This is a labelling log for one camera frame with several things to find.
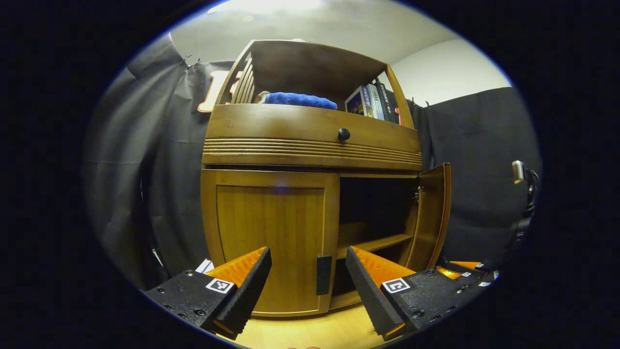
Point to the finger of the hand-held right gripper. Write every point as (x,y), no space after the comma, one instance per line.
(472,278)
(467,265)

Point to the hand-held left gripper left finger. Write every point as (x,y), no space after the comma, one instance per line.
(247,295)

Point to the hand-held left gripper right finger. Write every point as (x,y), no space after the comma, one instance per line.
(370,295)

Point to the wooden shoe cabinet door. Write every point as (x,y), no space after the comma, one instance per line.
(431,218)
(271,228)

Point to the wooden double-door shoe cabinet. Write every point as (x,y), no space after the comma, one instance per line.
(310,68)

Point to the metal door hinge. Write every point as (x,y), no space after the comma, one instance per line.
(416,194)

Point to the wooden cabinet drawer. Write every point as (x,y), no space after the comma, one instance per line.
(271,126)

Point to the wooden inner shelf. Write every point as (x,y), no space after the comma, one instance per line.
(373,243)

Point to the black round drawer knob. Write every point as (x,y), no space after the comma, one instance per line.
(344,134)

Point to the black spine book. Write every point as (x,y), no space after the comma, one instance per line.
(390,104)

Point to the white spine book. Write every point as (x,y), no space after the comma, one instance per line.
(375,103)

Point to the blue cover book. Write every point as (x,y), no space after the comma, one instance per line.
(357,103)

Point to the blue folded towel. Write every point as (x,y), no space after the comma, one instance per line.
(298,100)

